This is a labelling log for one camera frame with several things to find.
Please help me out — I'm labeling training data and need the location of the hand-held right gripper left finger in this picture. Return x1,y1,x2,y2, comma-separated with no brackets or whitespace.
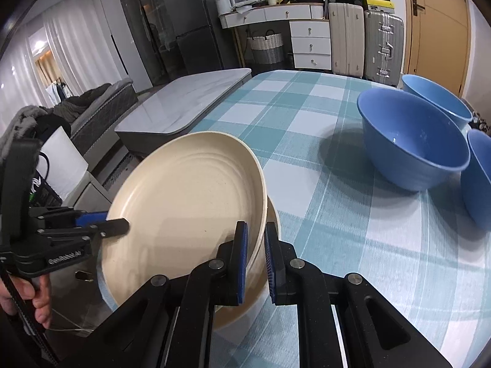
90,220,250,368

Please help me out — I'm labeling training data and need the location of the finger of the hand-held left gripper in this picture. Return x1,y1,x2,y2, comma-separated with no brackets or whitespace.
29,206,109,228
36,218,130,243

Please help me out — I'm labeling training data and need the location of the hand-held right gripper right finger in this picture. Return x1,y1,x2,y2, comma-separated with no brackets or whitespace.
264,221,453,368

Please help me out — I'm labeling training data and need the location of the beige plate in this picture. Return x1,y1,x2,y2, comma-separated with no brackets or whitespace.
98,195,280,315
98,238,269,332
100,131,268,307

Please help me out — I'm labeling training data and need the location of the blue bowl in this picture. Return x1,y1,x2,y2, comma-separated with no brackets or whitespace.
357,87,471,192
460,128,491,232
401,74,474,133

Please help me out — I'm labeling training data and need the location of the person's left hand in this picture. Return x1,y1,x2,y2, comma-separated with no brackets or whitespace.
0,274,52,330

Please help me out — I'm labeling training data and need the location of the white side cabinet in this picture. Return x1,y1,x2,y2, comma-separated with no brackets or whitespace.
61,171,116,215

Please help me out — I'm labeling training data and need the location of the grey blanket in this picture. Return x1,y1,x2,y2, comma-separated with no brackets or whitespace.
0,105,48,150

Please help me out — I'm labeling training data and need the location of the teal checkered tablecloth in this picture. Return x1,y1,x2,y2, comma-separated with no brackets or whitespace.
186,70,491,368

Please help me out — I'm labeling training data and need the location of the grey mattress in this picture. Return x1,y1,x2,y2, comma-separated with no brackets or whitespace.
52,79,139,150

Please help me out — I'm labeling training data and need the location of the white curtain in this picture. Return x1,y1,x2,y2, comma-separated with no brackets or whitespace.
0,0,131,131

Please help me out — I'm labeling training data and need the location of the grey marble coffee table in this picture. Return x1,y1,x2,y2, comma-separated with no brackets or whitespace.
115,67,253,158

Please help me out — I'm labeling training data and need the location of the dark glass cabinet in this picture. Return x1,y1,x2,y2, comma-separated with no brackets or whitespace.
113,0,181,89

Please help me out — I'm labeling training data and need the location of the woven laundry basket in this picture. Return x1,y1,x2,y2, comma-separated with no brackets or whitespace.
246,31,285,66

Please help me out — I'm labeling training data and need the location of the dark grey refrigerator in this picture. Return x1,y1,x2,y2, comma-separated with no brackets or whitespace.
159,0,227,73

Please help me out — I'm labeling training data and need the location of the white dresser with drawers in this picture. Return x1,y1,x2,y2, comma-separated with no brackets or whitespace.
218,3,332,71

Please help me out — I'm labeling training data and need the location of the beige suitcase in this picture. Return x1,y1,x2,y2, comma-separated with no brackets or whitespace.
328,2,366,77

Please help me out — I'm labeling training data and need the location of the silver suitcase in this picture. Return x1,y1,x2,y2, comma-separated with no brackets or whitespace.
362,10,405,87

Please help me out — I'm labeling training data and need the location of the white kettle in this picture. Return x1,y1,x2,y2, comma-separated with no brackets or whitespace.
215,0,236,18

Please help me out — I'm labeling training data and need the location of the scattered group of shoes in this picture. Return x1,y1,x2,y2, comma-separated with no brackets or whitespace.
472,111,491,135

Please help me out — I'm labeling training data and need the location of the yellow black shoe box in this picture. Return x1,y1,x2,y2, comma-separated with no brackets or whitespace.
362,0,396,12

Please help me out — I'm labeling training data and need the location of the wooden door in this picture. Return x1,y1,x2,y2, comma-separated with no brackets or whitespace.
401,0,472,100

